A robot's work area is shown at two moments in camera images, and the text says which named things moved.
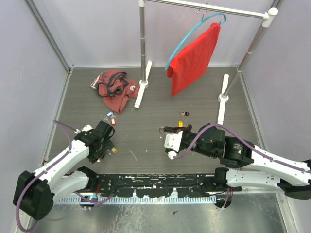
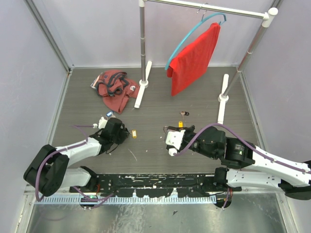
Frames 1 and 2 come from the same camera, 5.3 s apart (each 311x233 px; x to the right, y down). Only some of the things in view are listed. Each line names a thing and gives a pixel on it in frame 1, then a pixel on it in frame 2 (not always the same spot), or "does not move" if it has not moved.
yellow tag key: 114,150 -> 134,134
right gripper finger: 186,128 does not move
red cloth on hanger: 189,68 does not move
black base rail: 160,185 does not move
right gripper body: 190,137 does not move
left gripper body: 107,144 -> 120,138
